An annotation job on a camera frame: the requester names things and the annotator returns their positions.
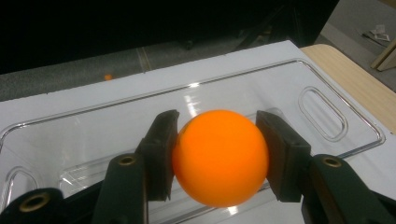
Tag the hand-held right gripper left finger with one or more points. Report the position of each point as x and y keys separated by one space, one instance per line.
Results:
x=158 y=155

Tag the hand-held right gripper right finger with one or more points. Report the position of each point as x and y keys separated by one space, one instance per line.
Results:
x=286 y=158

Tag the orange ping-pong ball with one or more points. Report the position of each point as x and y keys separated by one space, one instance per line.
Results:
x=218 y=158

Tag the clear plastic tray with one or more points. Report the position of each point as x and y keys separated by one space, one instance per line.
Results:
x=93 y=130

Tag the small orange object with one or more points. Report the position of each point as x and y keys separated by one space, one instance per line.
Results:
x=108 y=77

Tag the wooden boards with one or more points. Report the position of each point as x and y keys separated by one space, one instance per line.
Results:
x=387 y=59

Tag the pale scraps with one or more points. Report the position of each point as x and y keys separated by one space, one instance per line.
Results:
x=378 y=34

